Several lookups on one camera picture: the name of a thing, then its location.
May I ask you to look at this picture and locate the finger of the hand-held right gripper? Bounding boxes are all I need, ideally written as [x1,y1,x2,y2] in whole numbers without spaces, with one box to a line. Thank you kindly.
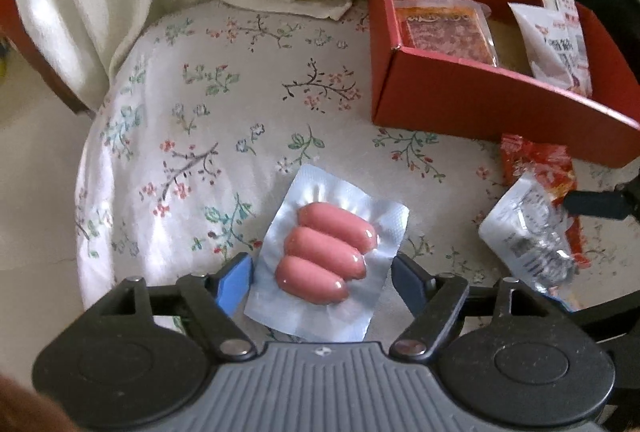
[562,177,640,221]

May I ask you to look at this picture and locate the clear silver snack packet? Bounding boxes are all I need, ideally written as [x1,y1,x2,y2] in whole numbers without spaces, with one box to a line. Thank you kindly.
[477,171,576,300]

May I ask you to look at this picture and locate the white noodle print snack packet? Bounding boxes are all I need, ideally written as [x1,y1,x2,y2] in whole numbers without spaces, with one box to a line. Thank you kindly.
[507,2,576,82]

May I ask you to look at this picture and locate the white red striped snack packet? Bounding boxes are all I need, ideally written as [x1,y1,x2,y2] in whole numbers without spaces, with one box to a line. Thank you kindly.
[536,0,595,98]

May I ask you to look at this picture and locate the pink sausage packet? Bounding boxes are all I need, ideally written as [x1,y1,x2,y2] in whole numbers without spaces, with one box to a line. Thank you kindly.
[244,164,408,342]

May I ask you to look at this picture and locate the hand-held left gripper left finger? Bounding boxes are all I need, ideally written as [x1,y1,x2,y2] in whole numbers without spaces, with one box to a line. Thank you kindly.
[87,254,257,359]

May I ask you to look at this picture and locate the red-brown chair frame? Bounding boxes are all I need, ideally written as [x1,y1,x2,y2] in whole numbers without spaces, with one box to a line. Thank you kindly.
[0,0,96,117]

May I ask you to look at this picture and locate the orange snack packet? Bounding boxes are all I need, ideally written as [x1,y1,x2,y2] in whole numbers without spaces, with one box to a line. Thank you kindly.
[392,0,500,68]

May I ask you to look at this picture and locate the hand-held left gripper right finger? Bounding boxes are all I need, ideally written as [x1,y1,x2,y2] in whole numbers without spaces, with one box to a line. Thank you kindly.
[390,254,557,359]

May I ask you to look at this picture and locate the red cardboard box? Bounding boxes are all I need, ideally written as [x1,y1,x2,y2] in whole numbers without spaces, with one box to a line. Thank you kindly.
[367,0,640,170]

